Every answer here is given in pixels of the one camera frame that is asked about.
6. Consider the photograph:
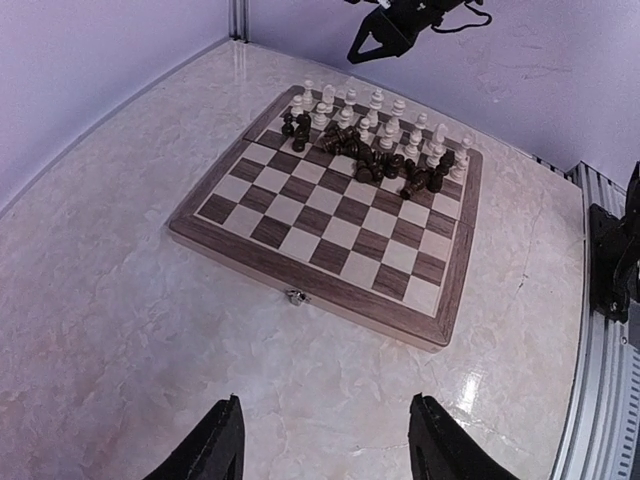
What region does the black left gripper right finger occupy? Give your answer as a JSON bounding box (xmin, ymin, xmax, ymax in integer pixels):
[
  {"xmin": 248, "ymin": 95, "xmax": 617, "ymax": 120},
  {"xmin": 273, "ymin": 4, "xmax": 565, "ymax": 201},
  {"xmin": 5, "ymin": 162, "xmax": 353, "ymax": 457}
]
[{"xmin": 408, "ymin": 394, "xmax": 516, "ymax": 480}]

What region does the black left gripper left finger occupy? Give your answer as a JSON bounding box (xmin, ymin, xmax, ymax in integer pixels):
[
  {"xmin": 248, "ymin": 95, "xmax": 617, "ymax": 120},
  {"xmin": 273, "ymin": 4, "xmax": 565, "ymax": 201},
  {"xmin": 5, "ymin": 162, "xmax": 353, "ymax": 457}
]
[{"xmin": 144, "ymin": 395, "xmax": 245, "ymax": 480}]

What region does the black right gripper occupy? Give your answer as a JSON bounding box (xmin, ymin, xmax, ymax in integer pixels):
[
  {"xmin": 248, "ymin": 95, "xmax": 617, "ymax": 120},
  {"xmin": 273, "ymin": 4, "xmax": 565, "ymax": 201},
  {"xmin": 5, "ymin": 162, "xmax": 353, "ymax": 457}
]
[{"xmin": 348, "ymin": 1, "xmax": 450, "ymax": 64}]

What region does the pile of dark chess pieces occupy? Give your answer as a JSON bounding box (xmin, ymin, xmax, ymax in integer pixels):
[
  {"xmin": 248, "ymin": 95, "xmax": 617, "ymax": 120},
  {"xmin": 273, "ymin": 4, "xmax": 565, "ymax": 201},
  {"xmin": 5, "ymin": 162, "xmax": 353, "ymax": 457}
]
[{"xmin": 281, "ymin": 111, "xmax": 460, "ymax": 201}]

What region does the metal board clasp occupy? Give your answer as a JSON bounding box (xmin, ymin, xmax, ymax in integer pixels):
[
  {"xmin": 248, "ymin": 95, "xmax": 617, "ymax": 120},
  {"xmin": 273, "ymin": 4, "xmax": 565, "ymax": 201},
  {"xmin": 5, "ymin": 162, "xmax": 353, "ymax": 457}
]
[{"xmin": 285, "ymin": 288, "xmax": 311, "ymax": 306}]

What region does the wooden folding chess board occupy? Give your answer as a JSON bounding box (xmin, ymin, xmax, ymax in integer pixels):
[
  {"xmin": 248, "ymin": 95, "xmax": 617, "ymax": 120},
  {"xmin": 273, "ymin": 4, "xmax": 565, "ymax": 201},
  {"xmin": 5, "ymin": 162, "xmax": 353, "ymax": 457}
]
[{"xmin": 169, "ymin": 81, "xmax": 483, "ymax": 351}]

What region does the white queen piece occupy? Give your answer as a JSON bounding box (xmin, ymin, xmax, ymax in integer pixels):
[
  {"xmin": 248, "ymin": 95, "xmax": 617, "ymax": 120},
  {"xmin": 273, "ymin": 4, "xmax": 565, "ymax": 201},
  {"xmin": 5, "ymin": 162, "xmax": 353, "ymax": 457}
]
[{"xmin": 367, "ymin": 88, "xmax": 384, "ymax": 124}]

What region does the white king piece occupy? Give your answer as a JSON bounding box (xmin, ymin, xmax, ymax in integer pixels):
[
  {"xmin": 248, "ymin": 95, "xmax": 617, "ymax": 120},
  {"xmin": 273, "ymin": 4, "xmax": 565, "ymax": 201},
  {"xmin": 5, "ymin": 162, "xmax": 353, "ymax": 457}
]
[{"xmin": 389, "ymin": 98, "xmax": 406, "ymax": 130}]

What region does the white bishop piece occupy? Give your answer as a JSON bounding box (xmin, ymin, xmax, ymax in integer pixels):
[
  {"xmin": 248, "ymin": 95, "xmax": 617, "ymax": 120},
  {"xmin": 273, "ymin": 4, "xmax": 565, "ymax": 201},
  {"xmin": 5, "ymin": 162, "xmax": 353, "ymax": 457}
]
[{"xmin": 411, "ymin": 112, "xmax": 428, "ymax": 140}]

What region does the white knight piece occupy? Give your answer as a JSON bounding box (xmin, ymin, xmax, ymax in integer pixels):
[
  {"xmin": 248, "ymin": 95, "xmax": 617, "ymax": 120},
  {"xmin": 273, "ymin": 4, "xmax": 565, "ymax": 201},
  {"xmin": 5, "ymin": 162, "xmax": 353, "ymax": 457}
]
[{"xmin": 429, "ymin": 123, "xmax": 448, "ymax": 156}]

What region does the white rook corner piece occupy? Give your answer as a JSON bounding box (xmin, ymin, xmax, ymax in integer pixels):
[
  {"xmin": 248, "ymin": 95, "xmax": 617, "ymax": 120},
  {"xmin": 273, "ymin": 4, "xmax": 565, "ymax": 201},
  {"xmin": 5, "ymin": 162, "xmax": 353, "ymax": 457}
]
[{"xmin": 449, "ymin": 134, "xmax": 474, "ymax": 180}]

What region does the aluminium corner post left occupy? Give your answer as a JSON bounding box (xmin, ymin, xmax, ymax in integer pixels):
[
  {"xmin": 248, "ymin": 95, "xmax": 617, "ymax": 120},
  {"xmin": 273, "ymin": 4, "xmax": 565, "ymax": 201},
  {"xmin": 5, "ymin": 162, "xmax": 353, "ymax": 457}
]
[{"xmin": 228, "ymin": 0, "xmax": 249, "ymax": 43}]

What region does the aluminium frame rail front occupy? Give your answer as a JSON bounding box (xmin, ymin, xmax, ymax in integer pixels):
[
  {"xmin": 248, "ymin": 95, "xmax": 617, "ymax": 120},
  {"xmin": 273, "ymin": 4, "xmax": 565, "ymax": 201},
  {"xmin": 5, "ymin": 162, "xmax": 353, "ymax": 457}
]
[{"xmin": 551, "ymin": 163, "xmax": 639, "ymax": 479}]

